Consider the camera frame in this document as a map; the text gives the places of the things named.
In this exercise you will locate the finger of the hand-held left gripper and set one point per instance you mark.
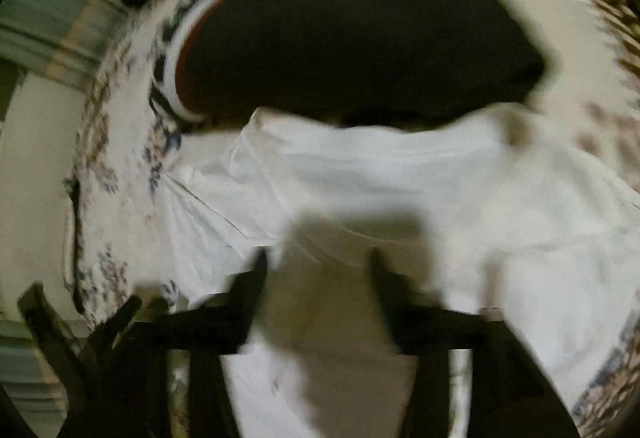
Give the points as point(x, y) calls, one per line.
point(52, 338)

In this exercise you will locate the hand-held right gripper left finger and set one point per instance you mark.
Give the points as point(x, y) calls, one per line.
point(252, 283)

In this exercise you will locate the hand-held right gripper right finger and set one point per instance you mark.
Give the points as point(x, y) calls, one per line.
point(386, 285)

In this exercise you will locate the floral patterned bedsheet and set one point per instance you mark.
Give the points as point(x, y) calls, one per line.
point(117, 223)

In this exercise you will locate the black garment with white trim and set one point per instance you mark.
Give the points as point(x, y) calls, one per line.
point(350, 28)

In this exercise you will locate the striped cloth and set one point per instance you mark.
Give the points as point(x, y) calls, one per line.
point(55, 13)

